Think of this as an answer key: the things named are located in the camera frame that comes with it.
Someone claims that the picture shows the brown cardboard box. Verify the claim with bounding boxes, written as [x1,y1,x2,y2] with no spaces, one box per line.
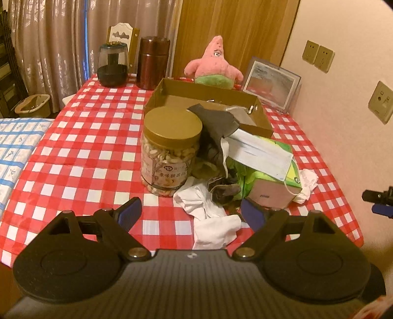
[144,78,274,139]

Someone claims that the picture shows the green tissue box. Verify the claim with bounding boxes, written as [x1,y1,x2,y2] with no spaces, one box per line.
[233,136,303,211]

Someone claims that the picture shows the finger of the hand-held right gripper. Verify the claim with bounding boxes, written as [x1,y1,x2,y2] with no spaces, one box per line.
[362,188,393,219]

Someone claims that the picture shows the brown cylindrical canister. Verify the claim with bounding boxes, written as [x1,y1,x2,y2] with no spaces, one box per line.
[137,36,171,90]

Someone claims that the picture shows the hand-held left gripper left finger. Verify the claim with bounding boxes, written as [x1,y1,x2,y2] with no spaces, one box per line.
[43,198,152,261]

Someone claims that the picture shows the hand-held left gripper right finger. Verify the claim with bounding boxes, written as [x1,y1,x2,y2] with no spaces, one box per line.
[232,199,341,261]

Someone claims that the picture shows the blue checkered bed sheet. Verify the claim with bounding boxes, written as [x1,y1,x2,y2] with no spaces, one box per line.
[0,117,55,212]

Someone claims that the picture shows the pink starfish plush toy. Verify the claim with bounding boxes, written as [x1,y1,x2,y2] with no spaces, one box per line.
[184,35,244,89]

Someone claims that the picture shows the beige sheer curtain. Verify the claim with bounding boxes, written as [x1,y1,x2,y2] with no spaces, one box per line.
[8,0,182,114]

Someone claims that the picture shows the woven basket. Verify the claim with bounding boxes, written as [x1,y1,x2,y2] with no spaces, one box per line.
[15,94,51,117]

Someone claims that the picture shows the light grey cloth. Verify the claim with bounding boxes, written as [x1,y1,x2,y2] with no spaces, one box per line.
[225,105,259,127]

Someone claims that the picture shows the red white checkered tablecloth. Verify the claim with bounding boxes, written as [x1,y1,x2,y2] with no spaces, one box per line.
[0,72,364,267]

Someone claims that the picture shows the dark storage rack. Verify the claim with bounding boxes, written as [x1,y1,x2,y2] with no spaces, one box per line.
[0,9,28,119]

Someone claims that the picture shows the small white cloth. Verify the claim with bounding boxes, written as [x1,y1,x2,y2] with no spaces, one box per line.
[293,169,319,204]

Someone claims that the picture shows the dark grey cloth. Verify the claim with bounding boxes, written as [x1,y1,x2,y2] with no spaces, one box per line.
[187,104,240,160]

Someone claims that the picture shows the large white cloth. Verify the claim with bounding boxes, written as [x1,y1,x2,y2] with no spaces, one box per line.
[173,176,243,250]

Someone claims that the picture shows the dark brown cloth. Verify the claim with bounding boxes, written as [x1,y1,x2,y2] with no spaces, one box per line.
[193,135,244,205]

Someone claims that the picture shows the clear picture frame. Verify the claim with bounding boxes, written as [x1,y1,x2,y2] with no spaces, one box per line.
[241,56,302,112]

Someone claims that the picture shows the large beige wall socket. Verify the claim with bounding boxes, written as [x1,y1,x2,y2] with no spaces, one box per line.
[368,80,393,125]

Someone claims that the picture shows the dark glass jar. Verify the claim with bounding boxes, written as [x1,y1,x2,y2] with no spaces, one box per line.
[98,41,129,87]

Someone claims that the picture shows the wooden chair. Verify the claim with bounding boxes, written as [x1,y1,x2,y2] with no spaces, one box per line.
[106,22,140,74]

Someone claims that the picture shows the nut jar with gold lid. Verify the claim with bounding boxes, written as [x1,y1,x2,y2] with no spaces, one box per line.
[140,107,204,197]

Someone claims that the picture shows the wooden door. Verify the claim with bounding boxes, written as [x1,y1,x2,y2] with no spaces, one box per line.
[170,0,301,79]

